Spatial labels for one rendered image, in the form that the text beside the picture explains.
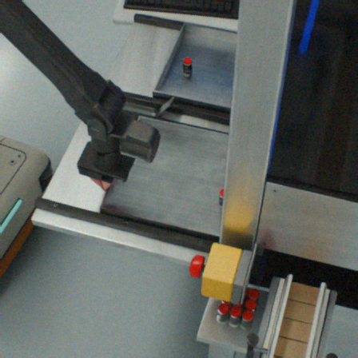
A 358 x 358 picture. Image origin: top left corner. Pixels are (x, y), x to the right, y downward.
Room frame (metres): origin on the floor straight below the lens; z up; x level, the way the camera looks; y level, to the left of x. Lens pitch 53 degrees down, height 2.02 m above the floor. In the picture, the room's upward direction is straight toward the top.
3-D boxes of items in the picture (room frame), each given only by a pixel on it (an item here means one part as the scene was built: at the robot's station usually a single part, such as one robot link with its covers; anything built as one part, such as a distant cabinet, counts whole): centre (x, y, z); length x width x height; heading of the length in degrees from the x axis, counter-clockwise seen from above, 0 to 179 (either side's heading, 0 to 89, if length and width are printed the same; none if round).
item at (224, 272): (0.58, -0.08, 1.00); 0.08 x 0.07 x 0.07; 74
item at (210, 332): (0.55, -0.11, 0.87); 0.14 x 0.13 x 0.02; 74
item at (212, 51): (1.18, -0.13, 0.90); 0.34 x 0.26 x 0.04; 74
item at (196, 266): (0.59, -0.03, 0.99); 0.04 x 0.04 x 0.04; 74
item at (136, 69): (1.03, -0.01, 0.87); 0.70 x 0.48 x 0.02; 164
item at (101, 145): (0.82, 0.14, 1.08); 0.07 x 0.06 x 0.07; 72
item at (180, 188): (0.85, -0.03, 0.90); 0.34 x 0.26 x 0.04; 75
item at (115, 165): (0.82, 0.15, 1.02); 0.10 x 0.07 x 0.07; 74
